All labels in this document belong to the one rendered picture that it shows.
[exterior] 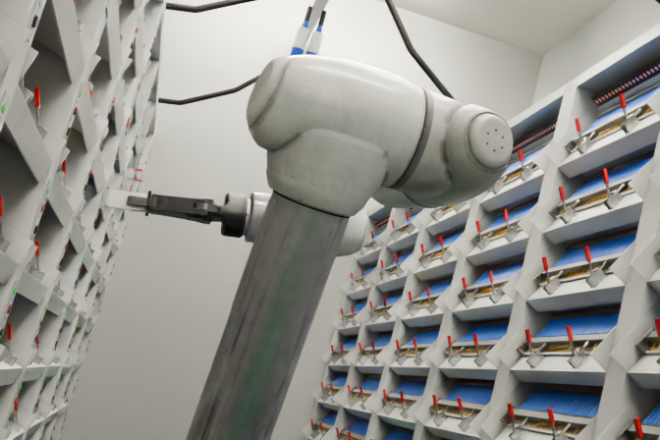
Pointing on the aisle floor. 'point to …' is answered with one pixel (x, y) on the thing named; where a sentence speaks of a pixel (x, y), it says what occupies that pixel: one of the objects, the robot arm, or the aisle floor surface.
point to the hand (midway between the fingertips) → (127, 200)
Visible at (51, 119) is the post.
